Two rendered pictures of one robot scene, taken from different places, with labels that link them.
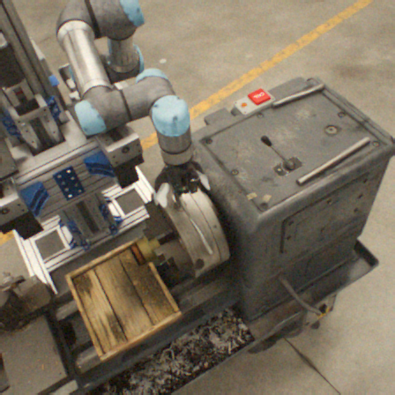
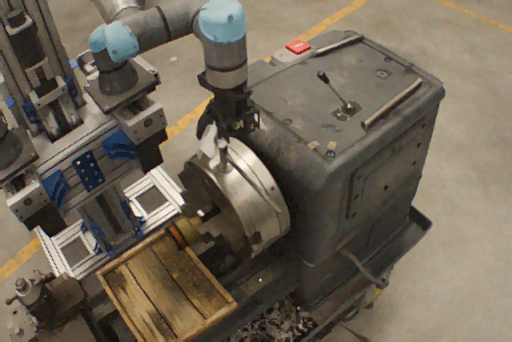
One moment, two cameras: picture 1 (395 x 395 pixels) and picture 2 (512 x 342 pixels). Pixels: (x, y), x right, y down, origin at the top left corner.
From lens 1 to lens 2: 0.29 m
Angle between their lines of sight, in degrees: 8
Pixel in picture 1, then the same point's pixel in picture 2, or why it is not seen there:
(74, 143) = (92, 124)
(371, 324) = (421, 292)
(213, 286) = (270, 271)
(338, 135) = (390, 78)
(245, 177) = (301, 126)
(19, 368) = not seen: outside the picture
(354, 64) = not seen: hidden behind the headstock
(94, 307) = (133, 305)
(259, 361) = not seen: outside the picture
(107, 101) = (141, 17)
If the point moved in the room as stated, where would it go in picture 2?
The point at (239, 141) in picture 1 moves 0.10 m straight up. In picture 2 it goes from (285, 89) to (284, 61)
